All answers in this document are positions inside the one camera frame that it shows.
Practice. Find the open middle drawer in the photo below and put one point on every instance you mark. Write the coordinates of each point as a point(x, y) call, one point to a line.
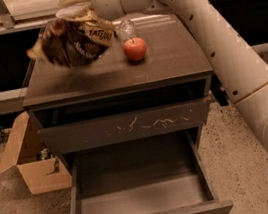
point(157, 175)

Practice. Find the red apple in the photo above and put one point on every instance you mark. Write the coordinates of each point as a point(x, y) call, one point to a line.
point(135, 49)

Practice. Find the white ceramic bowl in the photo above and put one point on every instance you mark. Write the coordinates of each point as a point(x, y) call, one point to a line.
point(73, 13)

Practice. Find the brown chip bag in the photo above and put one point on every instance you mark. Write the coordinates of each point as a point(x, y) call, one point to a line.
point(72, 43)

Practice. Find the metal can in box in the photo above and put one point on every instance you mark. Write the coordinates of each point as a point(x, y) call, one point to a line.
point(44, 154)

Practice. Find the clear glass jar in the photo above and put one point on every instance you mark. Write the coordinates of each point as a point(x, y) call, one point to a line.
point(127, 30)

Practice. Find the black metal stand legs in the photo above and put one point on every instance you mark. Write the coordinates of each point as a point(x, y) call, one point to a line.
point(218, 93)

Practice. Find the closed top drawer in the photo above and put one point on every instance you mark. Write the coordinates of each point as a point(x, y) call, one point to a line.
point(109, 130)

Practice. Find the grey drawer cabinet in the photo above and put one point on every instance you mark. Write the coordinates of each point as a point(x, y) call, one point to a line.
point(173, 71)

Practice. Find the open cardboard box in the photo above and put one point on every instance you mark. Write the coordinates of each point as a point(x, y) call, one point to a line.
point(22, 147)

